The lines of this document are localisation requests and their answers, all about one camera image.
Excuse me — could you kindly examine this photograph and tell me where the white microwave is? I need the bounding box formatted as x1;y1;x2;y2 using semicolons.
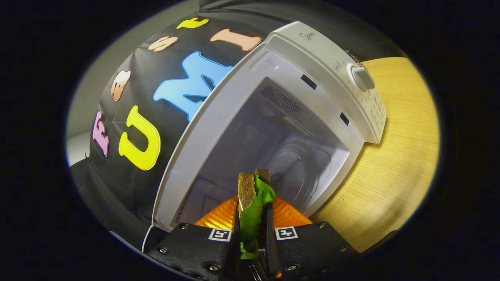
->
152;21;387;235

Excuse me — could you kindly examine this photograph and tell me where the brown bread lettuce sandwich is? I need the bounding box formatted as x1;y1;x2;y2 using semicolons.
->
237;169;277;260

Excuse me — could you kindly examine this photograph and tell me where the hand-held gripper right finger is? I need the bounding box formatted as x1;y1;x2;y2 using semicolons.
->
266;197;358;279

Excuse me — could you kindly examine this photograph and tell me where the thin white cable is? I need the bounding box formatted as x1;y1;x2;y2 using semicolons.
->
141;225;155;253

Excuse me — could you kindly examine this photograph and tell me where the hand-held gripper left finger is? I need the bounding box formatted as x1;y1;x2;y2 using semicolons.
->
146;195;239;281

